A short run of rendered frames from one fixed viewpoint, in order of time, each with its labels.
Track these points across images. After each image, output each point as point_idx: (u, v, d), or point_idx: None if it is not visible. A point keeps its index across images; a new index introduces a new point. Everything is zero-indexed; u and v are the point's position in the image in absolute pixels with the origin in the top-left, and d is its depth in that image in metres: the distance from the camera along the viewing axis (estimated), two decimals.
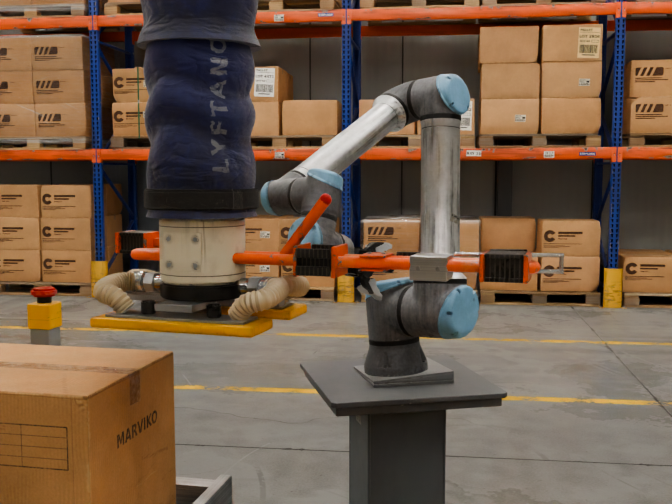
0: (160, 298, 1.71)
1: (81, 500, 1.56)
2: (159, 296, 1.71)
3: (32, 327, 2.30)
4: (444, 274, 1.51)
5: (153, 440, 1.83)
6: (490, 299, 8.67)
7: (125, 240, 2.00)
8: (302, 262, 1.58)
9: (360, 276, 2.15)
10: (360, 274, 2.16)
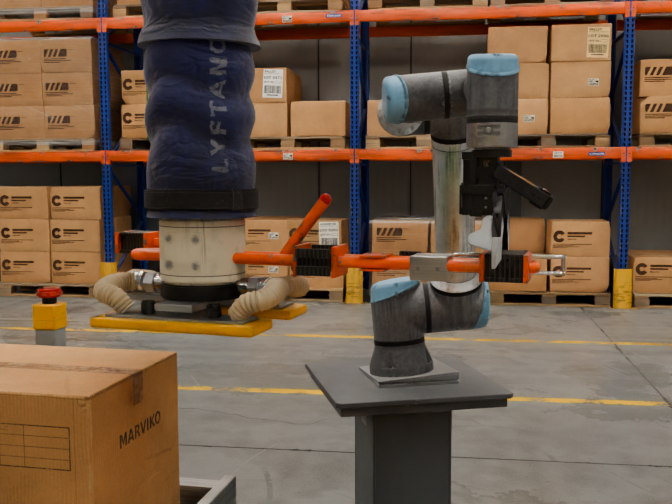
0: (160, 298, 1.71)
1: (83, 500, 1.56)
2: (159, 296, 1.71)
3: (37, 328, 2.30)
4: (444, 274, 1.51)
5: (156, 441, 1.83)
6: (499, 300, 8.65)
7: (125, 240, 2.00)
8: (302, 262, 1.58)
9: (499, 193, 1.47)
10: (496, 196, 1.47)
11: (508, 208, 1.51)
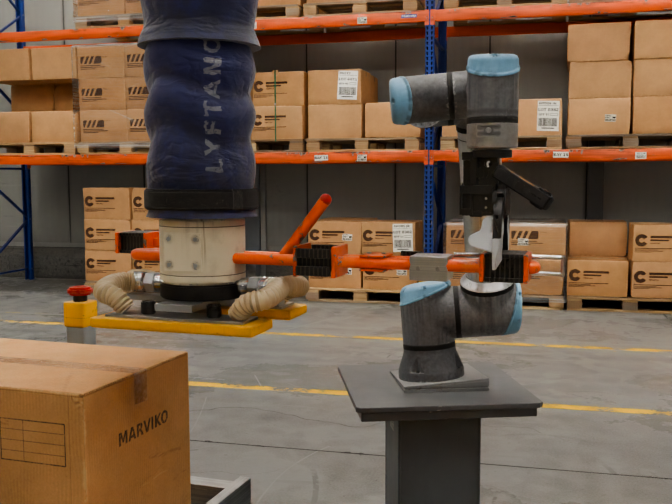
0: (160, 298, 1.71)
1: (78, 497, 1.58)
2: (159, 296, 1.71)
3: (68, 325, 2.35)
4: (444, 274, 1.51)
5: (162, 440, 1.84)
6: (577, 305, 8.40)
7: (125, 240, 2.00)
8: (302, 262, 1.58)
9: (499, 193, 1.46)
10: (496, 196, 1.47)
11: (508, 208, 1.51)
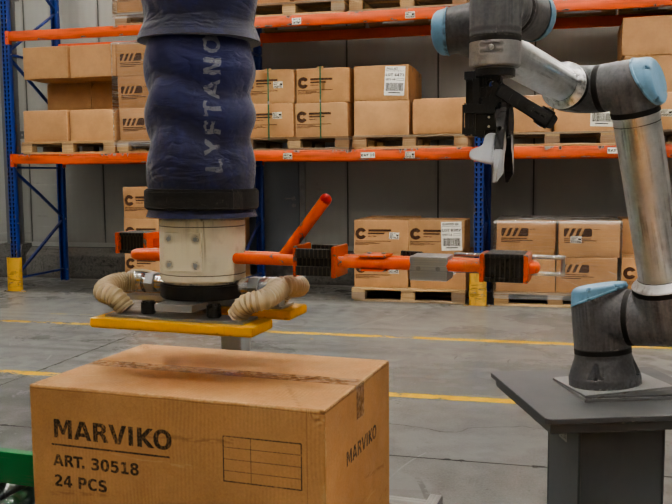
0: (160, 298, 1.71)
1: None
2: (159, 296, 1.71)
3: None
4: (444, 274, 1.51)
5: (373, 457, 1.69)
6: None
7: (125, 240, 2.00)
8: (302, 262, 1.58)
9: (502, 111, 1.45)
10: (499, 115, 1.45)
11: (511, 129, 1.49)
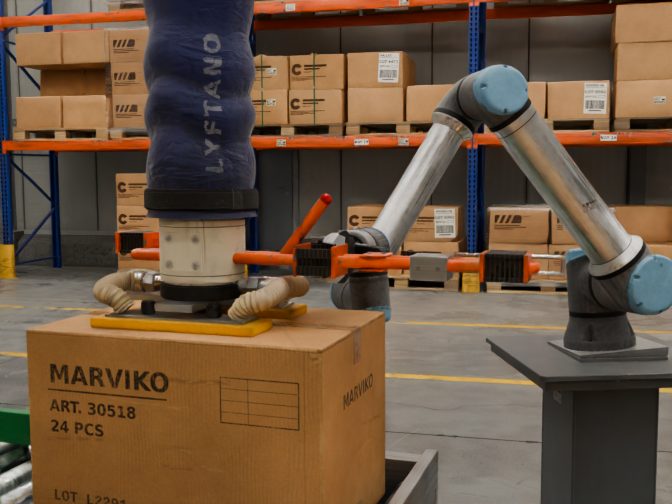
0: (160, 298, 1.71)
1: (313, 463, 1.44)
2: (159, 296, 1.71)
3: None
4: (444, 274, 1.51)
5: (369, 406, 1.69)
6: None
7: (125, 240, 2.00)
8: (302, 262, 1.58)
9: (349, 236, 1.72)
10: None
11: None
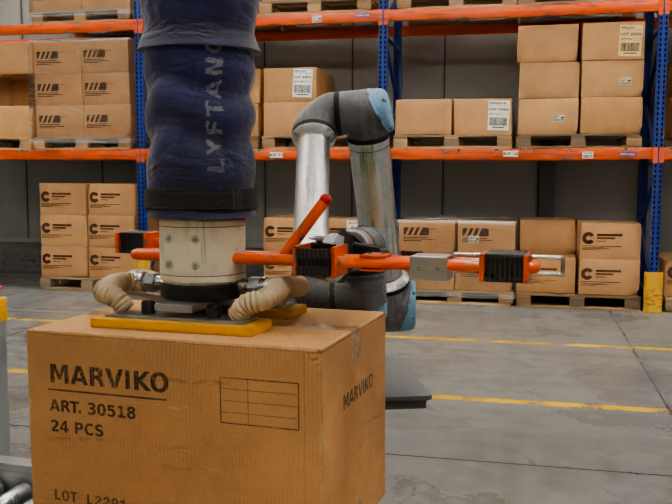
0: (160, 298, 1.71)
1: (313, 463, 1.44)
2: (159, 296, 1.71)
3: None
4: (444, 274, 1.51)
5: (369, 406, 1.69)
6: (526, 301, 8.57)
7: (125, 240, 2.00)
8: (302, 262, 1.58)
9: (347, 235, 1.72)
10: None
11: None
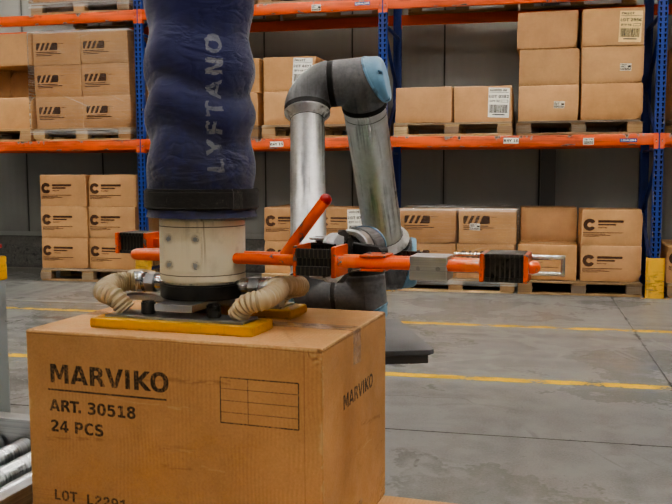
0: (160, 298, 1.71)
1: (313, 463, 1.44)
2: (159, 296, 1.71)
3: None
4: (444, 274, 1.51)
5: (369, 406, 1.69)
6: (527, 288, 8.55)
7: (125, 240, 2.00)
8: (302, 262, 1.58)
9: (347, 235, 1.73)
10: None
11: None
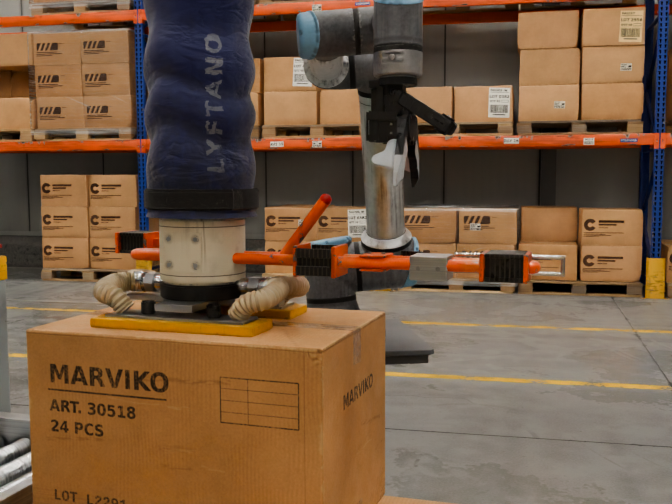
0: (160, 298, 1.71)
1: (313, 463, 1.44)
2: (159, 296, 1.71)
3: None
4: (444, 274, 1.51)
5: (369, 406, 1.69)
6: (528, 288, 8.55)
7: (125, 240, 2.00)
8: (302, 262, 1.58)
9: (403, 118, 1.51)
10: (401, 122, 1.52)
11: (414, 135, 1.55)
